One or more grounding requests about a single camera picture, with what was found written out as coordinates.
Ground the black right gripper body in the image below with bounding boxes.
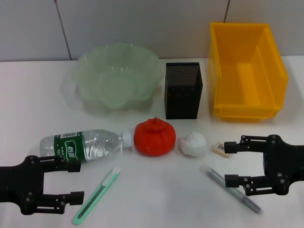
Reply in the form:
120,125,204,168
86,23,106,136
262,134,304,196

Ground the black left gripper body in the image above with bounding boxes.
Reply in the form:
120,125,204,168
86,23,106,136
0,155,46,216

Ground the mint green utility knife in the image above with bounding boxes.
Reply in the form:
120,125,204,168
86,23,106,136
72,167,122,226

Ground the beige eraser with barcode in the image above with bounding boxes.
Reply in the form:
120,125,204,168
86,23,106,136
213,142,231,157

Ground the clear water bottle green label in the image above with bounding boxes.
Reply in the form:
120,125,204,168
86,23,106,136
39,129,133,167

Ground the white paper ball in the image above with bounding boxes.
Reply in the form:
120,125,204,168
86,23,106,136
177,131,208,157

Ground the red-orange toy orange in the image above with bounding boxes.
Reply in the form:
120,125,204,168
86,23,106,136
133,116,177,157

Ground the grey marker pen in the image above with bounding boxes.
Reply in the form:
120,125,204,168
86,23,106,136
199,165,262,214

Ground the black mesh pen holder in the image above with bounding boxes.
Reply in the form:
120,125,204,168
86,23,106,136
164,62,204,120

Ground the translucent green fruit bowl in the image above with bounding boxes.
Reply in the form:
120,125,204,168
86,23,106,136
77,42,163,111

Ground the yellow plastic bin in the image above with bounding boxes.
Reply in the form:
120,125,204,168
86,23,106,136
209,22,289,123

